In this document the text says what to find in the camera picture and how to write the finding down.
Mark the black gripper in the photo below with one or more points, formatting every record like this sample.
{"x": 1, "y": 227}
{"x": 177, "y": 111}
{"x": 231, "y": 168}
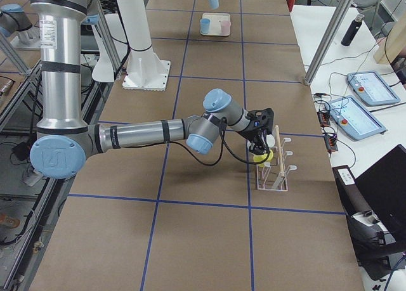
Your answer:
{"x": 252, "y": 133}

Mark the yellow plastic cup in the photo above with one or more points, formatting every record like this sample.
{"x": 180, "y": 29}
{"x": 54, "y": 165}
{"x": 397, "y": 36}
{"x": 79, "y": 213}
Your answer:
{"x": 264, "y": 159}

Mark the light blue plastic cup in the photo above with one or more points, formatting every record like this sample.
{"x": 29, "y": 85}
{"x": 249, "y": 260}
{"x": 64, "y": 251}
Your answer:
{"x": 204, "y": 26}
{"x": 214, "y": 4}

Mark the pale green plastic cup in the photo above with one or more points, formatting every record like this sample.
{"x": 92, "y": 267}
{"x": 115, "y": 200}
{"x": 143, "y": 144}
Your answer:
{"x": 270, "y": 140}

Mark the wooden rack dowel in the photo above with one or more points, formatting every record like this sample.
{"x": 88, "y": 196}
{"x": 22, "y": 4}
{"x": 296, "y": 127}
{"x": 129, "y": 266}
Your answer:
{"x": 279, "y": 150}

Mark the pink plastic cup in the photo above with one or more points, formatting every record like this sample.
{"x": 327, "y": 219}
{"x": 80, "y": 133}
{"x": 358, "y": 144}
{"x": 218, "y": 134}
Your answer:
{"x": 225, "y": 27}

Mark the cream serving tray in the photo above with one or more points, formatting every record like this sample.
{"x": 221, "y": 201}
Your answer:
{"x": 216, "y": 18}

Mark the orange black connector hub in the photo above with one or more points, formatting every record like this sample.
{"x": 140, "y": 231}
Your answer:
{"x": 328, "y": 132}

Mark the blue teach pendant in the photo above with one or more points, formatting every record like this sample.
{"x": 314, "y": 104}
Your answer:
{"x": 354, "y": 119}
{"x": 371, "y": 88}

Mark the black box with label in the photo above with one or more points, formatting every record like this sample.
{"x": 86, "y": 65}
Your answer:
{"x": 352, "y": 200}

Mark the black monitor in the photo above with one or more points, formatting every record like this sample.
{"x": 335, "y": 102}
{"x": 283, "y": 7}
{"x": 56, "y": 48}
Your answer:
{"x": 383, "y": 187}

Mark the black water bottle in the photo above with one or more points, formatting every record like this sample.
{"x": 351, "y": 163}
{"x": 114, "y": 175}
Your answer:
{"x": 352, "y": 30}

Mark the white wire cup rack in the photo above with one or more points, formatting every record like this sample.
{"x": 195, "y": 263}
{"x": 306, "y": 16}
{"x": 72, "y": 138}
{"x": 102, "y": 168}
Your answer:
{"x": 268, "y": 177}

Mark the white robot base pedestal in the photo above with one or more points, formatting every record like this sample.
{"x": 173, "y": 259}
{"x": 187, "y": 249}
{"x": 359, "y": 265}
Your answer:
{"x": 144, "y": 69}

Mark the aluminium frame post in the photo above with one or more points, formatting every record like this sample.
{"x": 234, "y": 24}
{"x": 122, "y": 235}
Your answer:
{"x": 330, "y": 32}

